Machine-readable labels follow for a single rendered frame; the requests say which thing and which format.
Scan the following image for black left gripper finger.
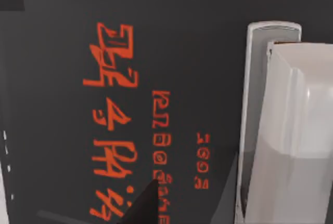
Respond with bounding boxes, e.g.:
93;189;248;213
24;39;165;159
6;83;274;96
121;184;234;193
120;179;159;224

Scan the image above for black book with red lettering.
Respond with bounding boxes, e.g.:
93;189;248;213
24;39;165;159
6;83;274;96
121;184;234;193
0;0;333;224

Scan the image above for white stapler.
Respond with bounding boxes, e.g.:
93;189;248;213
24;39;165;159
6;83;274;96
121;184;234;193
234;20;333;224

